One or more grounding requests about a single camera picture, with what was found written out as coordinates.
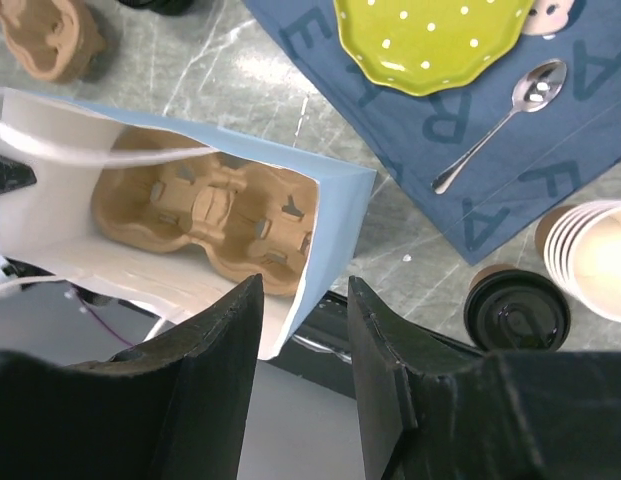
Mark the stack of black lids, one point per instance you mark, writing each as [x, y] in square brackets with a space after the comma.
[161, 7]

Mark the black cup lid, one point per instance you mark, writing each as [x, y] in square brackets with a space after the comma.
[517, 310]

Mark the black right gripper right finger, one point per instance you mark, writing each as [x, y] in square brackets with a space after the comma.
[433, 408]

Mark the blue white paper bag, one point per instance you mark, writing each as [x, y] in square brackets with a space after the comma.
[50, 224]

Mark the brown pulp cup carrier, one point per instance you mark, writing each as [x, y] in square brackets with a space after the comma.
[248, 217]
[55, 41]

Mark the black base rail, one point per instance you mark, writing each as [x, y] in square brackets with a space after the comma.
[320, 350]

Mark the brown paper cup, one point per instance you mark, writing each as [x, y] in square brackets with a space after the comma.
[484, 273]

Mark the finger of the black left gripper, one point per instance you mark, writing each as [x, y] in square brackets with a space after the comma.
[14, 175]

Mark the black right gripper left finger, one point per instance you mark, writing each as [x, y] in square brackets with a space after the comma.
[173, 407]

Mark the stack of brown paper cups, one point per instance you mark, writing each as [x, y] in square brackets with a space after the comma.
[581, 249]

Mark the blue letter print cloth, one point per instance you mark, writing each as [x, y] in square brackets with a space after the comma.
[532, 163]

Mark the silver spoon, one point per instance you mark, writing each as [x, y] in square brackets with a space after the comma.
[533, 92]

